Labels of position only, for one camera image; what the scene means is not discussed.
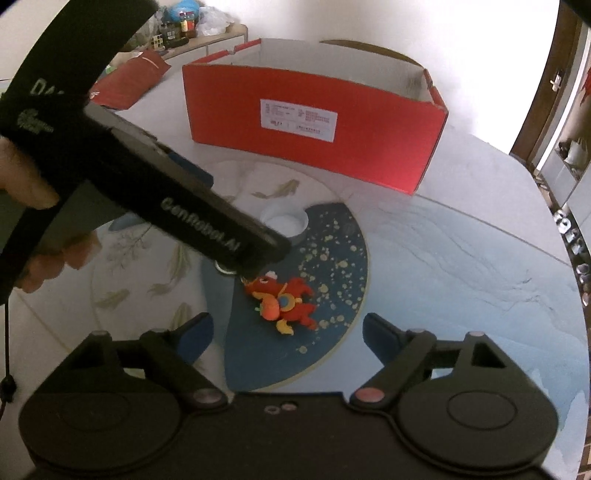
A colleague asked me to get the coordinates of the brown wooden door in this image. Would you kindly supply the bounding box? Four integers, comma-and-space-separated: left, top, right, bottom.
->
510, 1, 582, 165

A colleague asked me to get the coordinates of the small round white tin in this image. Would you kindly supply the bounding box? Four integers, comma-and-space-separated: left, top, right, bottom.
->
260, 201, 308, 246

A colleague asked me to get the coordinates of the wooden chair behind table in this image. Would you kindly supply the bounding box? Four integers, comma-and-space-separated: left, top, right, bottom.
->
321, 39, 422, 67

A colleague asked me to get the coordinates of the red cardboard box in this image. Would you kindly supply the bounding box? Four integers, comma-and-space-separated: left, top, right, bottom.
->
181, 38, 449, 194

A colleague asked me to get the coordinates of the white sideboard cabinet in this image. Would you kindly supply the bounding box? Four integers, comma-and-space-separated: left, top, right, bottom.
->
161, 23, 249, 61

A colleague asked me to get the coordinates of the dark red paper bag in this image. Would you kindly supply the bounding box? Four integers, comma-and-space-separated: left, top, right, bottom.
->
89, 50, 171, 110

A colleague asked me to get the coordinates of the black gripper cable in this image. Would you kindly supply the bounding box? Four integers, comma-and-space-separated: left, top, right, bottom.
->
0, 299, 20, 421

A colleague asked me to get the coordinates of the person's left hand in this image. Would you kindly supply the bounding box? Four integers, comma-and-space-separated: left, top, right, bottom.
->
0, 136, 103, 294

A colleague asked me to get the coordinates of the red dragon keychain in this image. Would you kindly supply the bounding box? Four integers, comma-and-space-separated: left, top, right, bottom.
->
214, 258, 321, 337

